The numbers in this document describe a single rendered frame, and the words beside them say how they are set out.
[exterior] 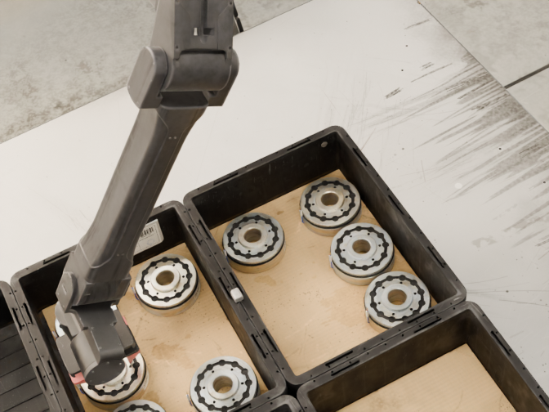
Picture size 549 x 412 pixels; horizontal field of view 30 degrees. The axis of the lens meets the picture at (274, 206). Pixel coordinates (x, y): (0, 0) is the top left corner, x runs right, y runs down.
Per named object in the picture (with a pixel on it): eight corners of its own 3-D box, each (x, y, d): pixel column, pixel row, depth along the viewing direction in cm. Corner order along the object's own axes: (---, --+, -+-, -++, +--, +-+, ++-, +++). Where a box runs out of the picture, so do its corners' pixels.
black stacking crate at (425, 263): (192, 238, 176) (180, 198, 167) (342, 167, 182) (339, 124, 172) (299, 423, 153) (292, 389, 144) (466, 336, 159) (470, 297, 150)
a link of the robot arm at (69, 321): (85, 279, 140) (46, 297, 139) (103, 318, 137) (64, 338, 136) (97, 302, 146) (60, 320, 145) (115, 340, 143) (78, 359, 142)
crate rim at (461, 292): (181, 204, 168) (178, 195, 166) (340, 131, 174) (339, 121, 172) (292, 396, 145) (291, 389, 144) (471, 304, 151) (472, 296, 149)
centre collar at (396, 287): (375, 294, 159) (375, 292, 159) (401, 279, 160) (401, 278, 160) (392, 317, 156) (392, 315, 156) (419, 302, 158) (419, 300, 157)
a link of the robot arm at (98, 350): (123, 258, 139) (65, 266, 134) (157, 324, 133) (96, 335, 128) (100, 313, 147) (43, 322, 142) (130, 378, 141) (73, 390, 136)
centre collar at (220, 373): (203, 378, 154) (202, 376, 153) (234, 366, 154) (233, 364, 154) (212, 405, 151) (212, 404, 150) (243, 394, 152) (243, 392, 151)
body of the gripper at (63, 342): (137, 348, 149) (126, 325, 142) (73, 380, 147) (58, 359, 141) (121, 313, 152) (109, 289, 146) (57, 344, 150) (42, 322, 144)
